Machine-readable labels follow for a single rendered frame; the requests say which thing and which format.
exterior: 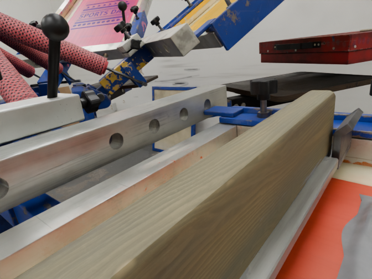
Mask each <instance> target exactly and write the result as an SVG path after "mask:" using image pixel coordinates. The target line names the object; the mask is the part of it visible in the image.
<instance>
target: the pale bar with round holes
mask: <svg viewBox="0 0 372 279"><path fill-rule="evenodd" d="M214 106H225V107H227V106H228V105H227V94H226V85H204V86H201V87H197V88H194V89H191V90H188V91H184V92H180V93H178V94H174V95H171V96H167V97H164V98H161V99H158V100H154V101H151V102H147V103H145V104H141V105H138V106H134V107H130V108H127V109H124V110H121V111H117V112H114V113H111V114H108V115H104V116H101V117H97V118H94V119H91V120H88V121H84V122H80V123H77V124H74V125H71V126H68V127H64V128H61V129H58V130H55V131H51V132H47V133H44V134H41V135H38V136H34V137H31V138H27V139H24V140H21V141H18V142H14V143H11V144H7V145H5V146H1V147H0V213H2V212H4V211H7V210H9V209H11V208H14V207H15V206H17V205H20V204H22V203H24V202H27V201H29V200H31V199H33V198H35V197H37V196H40V195H42V194H44V193H46V192H48V191H50V190H52V189H55V188H57V187H59V186H61V185H63V184H65V183H68V182H70V181H72V180H74V179H76V178H78V177H81V176H83V175H85V174H88V173H90V172H92V171H94V170H96V169H98V168H101V167H103V166H105V165H107V164H109V163H111V162H113V161H116V160H118V159H120V158H122V157H124V156H126V155H129V154H131V153H133V152H135V151H137V150H139V149H142V148H144V147H146V146H149V145H150V144H153V143H155V142H157V141H159V140H162V139H164V138H166V137H168V136H170V135H172V134H174V133H177V132H179V131H181V130H183V129H185V128H187V127H190V126H192V125H194V124H196V123H198V122H200V121H203V120H205V119H207V118H209V117H212V115H205V114H204V111H205V110H207V109H210V108H212V107H214Z"/></svg>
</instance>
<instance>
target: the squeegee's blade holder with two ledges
mask: <svg viewBox="0 0 372 279"><path fill-rule="evenodd" d="M337 168H338V159H337V158H333V157H326V156H325V157H324V158H323V160H322V161H321V163H320V164H319V166H318V167H317V169H316V170H315V171H314V173H313V174H312V176H311V177H310V178H309V180H308V182H307V183H306V184H305V186H304V187H303V189H302V190H301V191H300V193H299V194H298V195H297V197H296V199H295V200H294V201H293V203H292V204H291V206H290V207H289V208H288V210H287V211H286V213H285V214H284V216H283V217H282V219H281V220H280V222H279V223H278V224H277V226H276V227H275V228H274V230H273V232H272V233H271V234H270V236H269V237H268V239H267V240H266V241H265V243H264V244H263V246H262V247H261V248H260V250H259V251H258V253H257V254H256V256H255V257H254V259H253V260H252V261H251V263H250V264H249V265H248V267H247V269H246V270H245V271H244V273H243V274H242V276H241V277H240V278H239V279H275V278H276V276H277V275H278V273H279V271H280V269H281V267H282V265H283V264H284V262H285V260H286V258H287V256H288V255H289V253H290V252H291V250H292V248H293V246H294V244H295V243H296V241H297V239H298V237H299V235H300V233H301V232H302V230H303V228H304V226H305V225H306V223H307V221H308V219H309V217H310V216H311V214H312V212H313V211H314V209H315V207H316V205H317V203H318V202H319V200H320V198H321V196H322V194H323V193H324V191H325V189H326V187H327V185H328V184H329V182H330V180H331V178H332V176H333V175H334V173H335V171H336V170H337Z"/></svg>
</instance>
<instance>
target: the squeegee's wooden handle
mask: <svg viewBox="0 0 372 279"><path fill-rule="evenodd" d="M334 109H335V93H334V92H332V91H330V90H311V91H309V92H307V93H306V94H304V95H302V96H301V97H299V98H298V99H296V100H294V101H293V102H291V103H290V104H288V105H287V106H285V107H284V108H282V109H280V110H279V111H277V112H275V113H274V114H273V115H271V116H269V117H268V118H266V119H265V120H263V121H261V122H260V123H258V124H257V125H255V126H254V127H252V128H250V129H249V130H247V131H246V132H244V133H243V134H241V135H239V136H238V137H236V138H234V139H233V140H232V141H230V142H228V143H227V144H225V145H224V146H222V147H220V148H219V149H217V150H216V151H214V152H213V153H211V154H209V155H208V156H206V157H205V158H203V159H202V160H200V161H198V162H197V163H196V164H194V165H192V166H191V167H189V168H187V169H186V170H184V171H182V172H181V173H179V174H178V175H176V176H175V177H173V178H172V179H170V180H169V181H167V182H165V183H164V184H162V185H160V186H159V187H158V188H156V189H154V190H153V191H151V192H150V193H148V194H146V195H145V196H143V197H142V198H140V199H139V200H137V201H135V202H134V203H132V204H131V205H129V206H128V207H126V208H124V209H123V210H121V211H119V212H118V213H117V214H115V215H113V216H112V217H110V218H109V219H107V220H105V221H104V222H102V223H101V224H99V225H98V226H96V227H94V228H93V229H91V230H90V231H88V232H87V233H85V234H83V235H82V236H80V237H79V238H77V239H76V240H74V241H72V242H71V243H69V244H67V245H66V246H64V247H63V248H61V249H60V250H58V251H57V252H55V253H53V254H52V255H50V256H49V257H47V258H46V259H44V260H43V261H41V262H39V263H38V264H36V265H35V266H33V267H31V268H30V269H28V270H26V271H25V272H23V273H22V274H20V275H19V276H17V277H16V278H14V279H239V278H240V277H241V276H242V274H243V273H244V271H245V270H246V269H247V267H248V265H249V264H250V263H251V261H252V260H253V259H254V257H255V256H256V254H257V253H258V251H259V250H260V248H261V247H262V246H263V244H264V243H265V241H266V240H267V239H268V237H269V236H270V234H271V233H272V232H273V230H274V228H275V227H276V226H277V224H278V223H279V222H280V220H281V219H282V217H283V216H284V214H285V213H286V211H287V210H288V208H289V207H290V206H291V204H292V203H293V201H294V200H295V199H296V197H297V195H298V194H299V193H300V191H301V190H302V189H303V187H304V186H305V184H306V183H307V182H308V180H309V178H310V177H311V176H312V174H313V173H314V171H315V170H316V169H317V167H318V166H319V164H320V163H321V161H322V160H323V158H324V157H325V156H326V157H329V156H330V155H331V147H332V135H333V122H334Z"/></svg>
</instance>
